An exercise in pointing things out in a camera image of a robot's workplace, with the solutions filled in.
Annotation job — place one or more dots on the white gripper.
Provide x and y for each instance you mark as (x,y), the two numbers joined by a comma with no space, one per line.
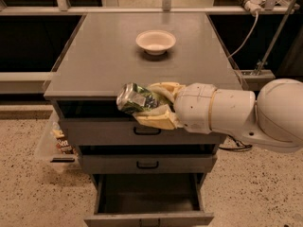
(193,106)

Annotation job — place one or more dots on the crushed green soda can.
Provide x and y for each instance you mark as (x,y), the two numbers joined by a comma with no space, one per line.
(134,98)

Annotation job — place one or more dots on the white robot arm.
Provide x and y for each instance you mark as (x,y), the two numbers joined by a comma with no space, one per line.
(271,119)

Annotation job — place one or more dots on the grey top drawer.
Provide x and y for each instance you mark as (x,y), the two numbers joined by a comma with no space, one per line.
(97,132)

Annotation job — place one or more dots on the grey drawer cabinet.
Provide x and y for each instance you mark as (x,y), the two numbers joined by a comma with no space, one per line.
(104,56)

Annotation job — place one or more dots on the grey middle drawer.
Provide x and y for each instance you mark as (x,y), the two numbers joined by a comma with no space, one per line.
(147,164)

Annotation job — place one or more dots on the grey open bottom drawer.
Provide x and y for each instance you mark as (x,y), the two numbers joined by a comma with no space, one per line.
(149,200)

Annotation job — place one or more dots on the white paper bowl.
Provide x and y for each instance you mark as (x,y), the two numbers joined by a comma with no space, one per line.
(155,42)

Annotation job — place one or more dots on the snack packet in bin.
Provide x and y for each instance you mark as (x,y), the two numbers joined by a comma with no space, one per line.
(62,144)

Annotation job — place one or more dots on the clear plastic storage bin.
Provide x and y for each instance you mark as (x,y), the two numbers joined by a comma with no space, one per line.
(47,152)

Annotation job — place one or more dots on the white power strip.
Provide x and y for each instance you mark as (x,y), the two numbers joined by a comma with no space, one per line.
(252,6)

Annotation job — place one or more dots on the metal diagonal strut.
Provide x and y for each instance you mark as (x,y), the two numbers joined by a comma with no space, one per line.
(261,64)

